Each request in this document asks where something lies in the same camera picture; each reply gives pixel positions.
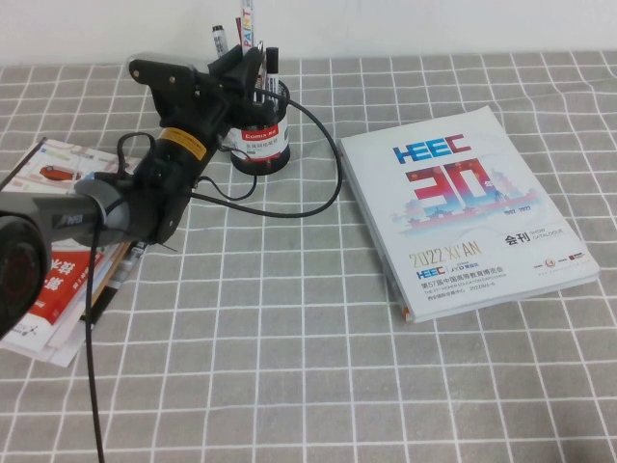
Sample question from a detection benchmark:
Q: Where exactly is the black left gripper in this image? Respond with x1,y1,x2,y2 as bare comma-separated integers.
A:
161,44,265,161

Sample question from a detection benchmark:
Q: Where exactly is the white paint pen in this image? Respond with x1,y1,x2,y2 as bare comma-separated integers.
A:
239,0,255,49

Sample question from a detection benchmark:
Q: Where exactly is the red pen with silver clip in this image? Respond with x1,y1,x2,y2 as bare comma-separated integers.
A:
255,41,267,105

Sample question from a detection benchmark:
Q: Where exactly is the black marker pen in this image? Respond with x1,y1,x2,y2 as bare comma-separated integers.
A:
264,46,282,105

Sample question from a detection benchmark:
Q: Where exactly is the black mesh pen holder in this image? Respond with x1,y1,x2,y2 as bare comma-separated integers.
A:
226,79,293,176

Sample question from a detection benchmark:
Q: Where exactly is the white marker with black tip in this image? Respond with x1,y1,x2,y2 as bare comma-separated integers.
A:
210,24,230,62

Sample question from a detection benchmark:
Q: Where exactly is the magazine with brown edge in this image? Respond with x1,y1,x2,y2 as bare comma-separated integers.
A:
81,240,146,324

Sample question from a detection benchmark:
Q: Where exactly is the stack of map brochures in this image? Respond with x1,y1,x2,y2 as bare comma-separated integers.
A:
0,137,146,330

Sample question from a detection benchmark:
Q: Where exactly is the white HEEC show catalogue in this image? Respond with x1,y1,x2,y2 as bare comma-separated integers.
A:
339,105,601,324

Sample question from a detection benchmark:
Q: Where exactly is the gray checked tablecloth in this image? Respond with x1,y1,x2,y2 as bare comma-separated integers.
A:
0,50,617,463

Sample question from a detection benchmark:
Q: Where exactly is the white booklet with black logo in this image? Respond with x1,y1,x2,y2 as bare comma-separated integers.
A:
0,317,73,363

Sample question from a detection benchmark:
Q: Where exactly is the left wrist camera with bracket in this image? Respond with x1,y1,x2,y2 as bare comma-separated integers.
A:
125,50,200,124

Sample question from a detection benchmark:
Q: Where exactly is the thin black cable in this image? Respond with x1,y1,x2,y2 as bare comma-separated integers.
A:
192,173,259,203

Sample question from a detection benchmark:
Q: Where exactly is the thick black looping cable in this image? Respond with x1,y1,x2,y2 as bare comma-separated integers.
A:
187,86,344,218

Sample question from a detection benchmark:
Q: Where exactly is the short black wrist cable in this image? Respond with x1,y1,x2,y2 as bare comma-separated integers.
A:
117,132,158,184

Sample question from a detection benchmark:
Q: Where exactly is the long black arm cable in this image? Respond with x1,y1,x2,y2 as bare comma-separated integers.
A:
84,202,106,463

